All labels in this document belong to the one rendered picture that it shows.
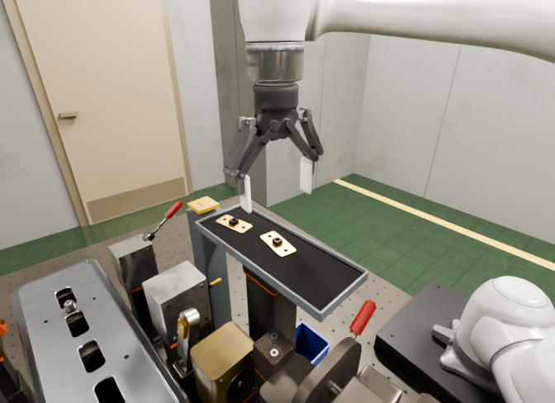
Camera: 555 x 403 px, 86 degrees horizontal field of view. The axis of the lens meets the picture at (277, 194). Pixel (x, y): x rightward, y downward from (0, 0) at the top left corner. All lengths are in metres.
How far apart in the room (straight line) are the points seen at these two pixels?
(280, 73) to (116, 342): 0.59
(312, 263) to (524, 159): 2.90
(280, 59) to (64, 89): 2.66
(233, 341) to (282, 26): 0.50
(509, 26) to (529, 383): 0.61
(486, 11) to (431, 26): 0.07
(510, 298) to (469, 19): 0.59
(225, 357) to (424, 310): 0.74
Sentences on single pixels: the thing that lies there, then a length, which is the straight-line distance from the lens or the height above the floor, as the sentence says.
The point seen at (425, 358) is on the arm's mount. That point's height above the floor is 0.76.
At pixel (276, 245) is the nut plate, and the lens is 0.62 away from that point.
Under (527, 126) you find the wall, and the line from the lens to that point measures 3.29.
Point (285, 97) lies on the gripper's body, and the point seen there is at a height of 1.46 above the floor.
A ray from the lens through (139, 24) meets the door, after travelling 3.16.
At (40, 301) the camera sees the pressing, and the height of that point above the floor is 1.00.
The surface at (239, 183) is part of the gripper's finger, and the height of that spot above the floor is 1.32.
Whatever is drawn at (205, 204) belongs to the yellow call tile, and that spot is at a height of 1.16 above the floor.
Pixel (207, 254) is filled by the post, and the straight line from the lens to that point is 0.84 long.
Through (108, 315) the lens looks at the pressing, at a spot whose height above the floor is 1.00.
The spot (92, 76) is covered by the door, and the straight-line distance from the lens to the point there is 3.05.
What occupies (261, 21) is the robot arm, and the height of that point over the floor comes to 1.56.
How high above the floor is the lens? 1.53
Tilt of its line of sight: 26 degrees down
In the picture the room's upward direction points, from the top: straight up
